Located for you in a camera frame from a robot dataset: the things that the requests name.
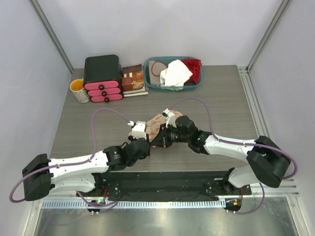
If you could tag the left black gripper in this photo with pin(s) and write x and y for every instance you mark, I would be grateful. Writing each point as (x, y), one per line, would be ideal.
(147, 153)

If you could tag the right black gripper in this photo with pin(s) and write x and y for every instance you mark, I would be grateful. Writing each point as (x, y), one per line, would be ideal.
(162, 139)

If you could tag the pink mesh laundry bag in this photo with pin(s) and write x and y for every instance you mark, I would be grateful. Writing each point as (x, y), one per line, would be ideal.
(153, 133)

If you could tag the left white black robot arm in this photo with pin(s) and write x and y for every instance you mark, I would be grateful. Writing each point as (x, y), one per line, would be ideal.
(43, 176)

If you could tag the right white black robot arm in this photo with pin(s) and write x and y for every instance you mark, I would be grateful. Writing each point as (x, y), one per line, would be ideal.
(266, 163)

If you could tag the white cloth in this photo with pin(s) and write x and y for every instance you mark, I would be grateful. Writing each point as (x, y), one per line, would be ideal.
(175, 75)

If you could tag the red garment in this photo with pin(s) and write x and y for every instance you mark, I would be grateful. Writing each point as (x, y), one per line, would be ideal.
(194, 66)

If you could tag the grey cloth with red loop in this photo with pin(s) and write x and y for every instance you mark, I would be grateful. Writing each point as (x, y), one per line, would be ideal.
(155, 69)

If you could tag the stack of books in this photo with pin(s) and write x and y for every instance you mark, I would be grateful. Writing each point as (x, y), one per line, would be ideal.
(133, 81)

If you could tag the teal plastic basket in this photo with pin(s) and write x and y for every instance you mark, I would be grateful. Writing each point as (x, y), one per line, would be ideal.
(167, 60)

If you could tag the yellow inside patterned mug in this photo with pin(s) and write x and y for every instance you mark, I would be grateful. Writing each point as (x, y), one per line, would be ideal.
(78, 90)

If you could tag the black pink drawer organizer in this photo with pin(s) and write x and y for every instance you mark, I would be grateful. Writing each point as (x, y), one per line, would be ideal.
(103, 78)

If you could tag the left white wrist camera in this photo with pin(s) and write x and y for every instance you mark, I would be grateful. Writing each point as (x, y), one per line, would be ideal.
(138, 130)

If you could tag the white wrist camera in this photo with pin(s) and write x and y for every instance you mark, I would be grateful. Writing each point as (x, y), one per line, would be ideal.
(138, 130)
(169, 117)

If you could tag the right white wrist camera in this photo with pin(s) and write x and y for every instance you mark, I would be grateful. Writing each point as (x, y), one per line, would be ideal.
(169, 117)

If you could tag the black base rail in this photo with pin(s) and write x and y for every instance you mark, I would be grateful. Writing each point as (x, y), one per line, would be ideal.
(163, 186)

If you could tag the white slotted cable duct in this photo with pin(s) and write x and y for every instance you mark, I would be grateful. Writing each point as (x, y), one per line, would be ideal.
(79, 204)

